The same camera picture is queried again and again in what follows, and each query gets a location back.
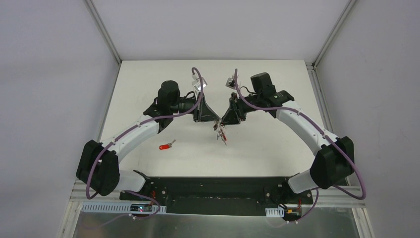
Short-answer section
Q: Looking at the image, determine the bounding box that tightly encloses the key organizer with red handle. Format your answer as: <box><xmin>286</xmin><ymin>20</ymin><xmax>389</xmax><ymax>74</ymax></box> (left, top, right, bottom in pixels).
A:
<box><xmin>213</xmin><ymin>120</ymin><xmax>227</xmax><ymax>145</ymax></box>

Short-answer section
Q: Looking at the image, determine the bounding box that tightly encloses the key with red tag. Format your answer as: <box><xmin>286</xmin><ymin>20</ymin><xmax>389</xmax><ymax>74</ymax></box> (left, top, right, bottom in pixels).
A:
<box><xmin>159</xmin><ymin>140</ymin><xmax>176</xmax><ymax>150</ymax></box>

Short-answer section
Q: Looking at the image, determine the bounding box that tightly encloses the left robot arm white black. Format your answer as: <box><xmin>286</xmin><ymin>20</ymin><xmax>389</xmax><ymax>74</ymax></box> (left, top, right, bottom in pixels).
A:
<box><xmin>76</xmin><ymin>79</ymin><xmax>219</xmax><ymax>201</ymax></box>

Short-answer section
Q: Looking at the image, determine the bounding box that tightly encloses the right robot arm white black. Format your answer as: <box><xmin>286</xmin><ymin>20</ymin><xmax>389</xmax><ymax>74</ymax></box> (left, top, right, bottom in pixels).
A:
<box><xmin>222</xmin><ymin>72</ymin><xmax>355</xmax><ymax>203</ymax></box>

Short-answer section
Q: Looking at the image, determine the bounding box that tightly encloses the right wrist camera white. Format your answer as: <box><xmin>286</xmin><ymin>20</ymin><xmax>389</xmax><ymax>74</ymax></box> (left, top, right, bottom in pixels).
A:
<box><xmin>225</xmin><ymin>75</ymin><xmax>241</xmax><ymax>90</ymax></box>

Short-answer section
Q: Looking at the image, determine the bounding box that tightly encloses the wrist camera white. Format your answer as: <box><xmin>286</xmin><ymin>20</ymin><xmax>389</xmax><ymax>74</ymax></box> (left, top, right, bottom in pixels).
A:
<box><xmin>225</xmin><ymin>75</ymin><xmax>241</xmax><ymax>90</ymax></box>
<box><xmin>192</xmin><ymin>74</ymin><xmax>208</xmax><ymax>92</ymax></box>

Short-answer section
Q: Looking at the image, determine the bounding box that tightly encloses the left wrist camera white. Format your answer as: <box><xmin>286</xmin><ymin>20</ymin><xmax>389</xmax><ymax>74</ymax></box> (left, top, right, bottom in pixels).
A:
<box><xmin>192</xmin><ymin>74</ymin><xmax>208</xmax><ymax>92</ymax></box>

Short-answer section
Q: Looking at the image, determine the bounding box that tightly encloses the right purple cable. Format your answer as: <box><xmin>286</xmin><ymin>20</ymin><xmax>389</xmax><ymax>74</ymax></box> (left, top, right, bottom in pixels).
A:
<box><xmin>233</xmin><ymin>68</ymin><xmax>368</xmax><ymax>225</ymax></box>

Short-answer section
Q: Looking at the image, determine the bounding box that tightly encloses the purple cable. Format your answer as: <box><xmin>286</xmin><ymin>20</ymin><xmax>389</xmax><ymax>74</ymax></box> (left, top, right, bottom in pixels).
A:
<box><xmin>86</xmin><ymin>67</ymin><xmax>205</xmax><ymax>221</ymax></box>
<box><xmin>233</xmin><ymin>68</ymin><xmax>368</xmax><ymax>225</ymax></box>

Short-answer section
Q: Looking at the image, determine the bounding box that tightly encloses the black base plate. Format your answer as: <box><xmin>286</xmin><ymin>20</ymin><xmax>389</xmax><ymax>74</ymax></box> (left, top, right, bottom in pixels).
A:
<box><xmin>139</xmin><ymin>177</ymin><xmax>314</xmax><ymax>216</ymax></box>

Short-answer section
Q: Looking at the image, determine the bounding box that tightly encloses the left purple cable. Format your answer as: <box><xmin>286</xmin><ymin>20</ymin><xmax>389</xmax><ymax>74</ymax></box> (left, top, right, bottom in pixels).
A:
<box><xmin>86</xmin><ymin>67</ymin><xmax>205</xmax><ymax>221</ymax></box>

